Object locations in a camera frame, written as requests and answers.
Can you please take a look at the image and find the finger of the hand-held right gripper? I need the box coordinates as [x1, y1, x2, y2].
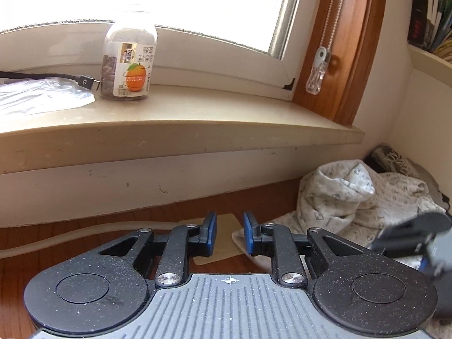
[372, 211, 452, 255]

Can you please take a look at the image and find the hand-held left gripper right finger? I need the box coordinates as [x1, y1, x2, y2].
[244, 212, 368, 287]

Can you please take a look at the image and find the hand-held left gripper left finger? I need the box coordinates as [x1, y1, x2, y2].
[99, 211, 218, 287]

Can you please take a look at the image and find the white checker-print pajama garment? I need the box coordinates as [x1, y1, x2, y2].
[231, 160, 447, 272]

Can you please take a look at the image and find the grey printed folded t-shirt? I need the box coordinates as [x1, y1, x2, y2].
[371, 145, 452, 212]

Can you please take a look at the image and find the beige stone window sill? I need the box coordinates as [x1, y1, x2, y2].
[0, 81, 365, 175]

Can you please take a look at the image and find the white bookshelf board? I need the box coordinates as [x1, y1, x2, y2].
[408, 44, 452, 89]

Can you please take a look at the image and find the white window sash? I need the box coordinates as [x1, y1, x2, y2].
[0, 0, 327, 101]

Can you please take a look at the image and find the glass jar with orange label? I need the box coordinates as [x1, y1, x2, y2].
[101, 4, 158, 101]

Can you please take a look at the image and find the row of books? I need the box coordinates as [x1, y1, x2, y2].
[408, 0, 452, 64]

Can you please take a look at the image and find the clear plastic bag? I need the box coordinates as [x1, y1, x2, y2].
[0, 78, 95, 115]

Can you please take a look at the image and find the beige cable outlet plate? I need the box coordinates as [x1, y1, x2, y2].
[178, 213, 244, 265]

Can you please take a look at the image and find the clear blind cord pull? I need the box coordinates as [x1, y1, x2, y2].
[305, 0, 346, 95]

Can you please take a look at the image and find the black usb cable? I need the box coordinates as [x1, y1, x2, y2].
[0, 71, 101, 90]

